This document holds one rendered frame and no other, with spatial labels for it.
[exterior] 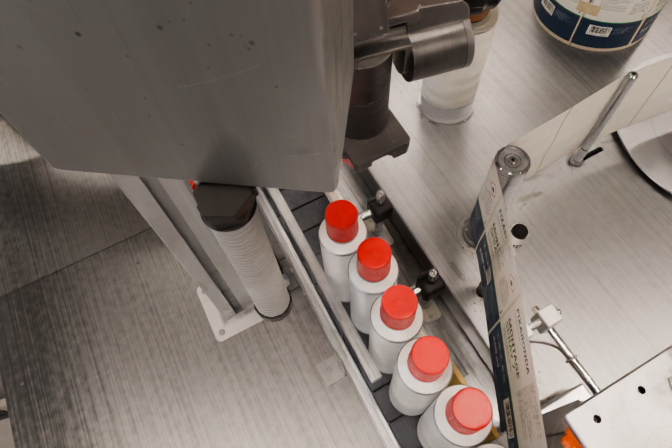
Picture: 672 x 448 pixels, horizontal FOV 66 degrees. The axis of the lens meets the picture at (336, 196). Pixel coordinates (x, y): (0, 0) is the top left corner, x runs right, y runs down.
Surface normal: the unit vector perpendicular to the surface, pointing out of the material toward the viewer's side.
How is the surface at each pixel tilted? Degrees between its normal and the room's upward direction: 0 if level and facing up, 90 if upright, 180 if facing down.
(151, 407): 0
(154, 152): 90
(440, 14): 68
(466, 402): 2
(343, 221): 2
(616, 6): 90
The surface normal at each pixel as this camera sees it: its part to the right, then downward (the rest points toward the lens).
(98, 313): -0.04, -0.49
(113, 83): -0.12, 0.87
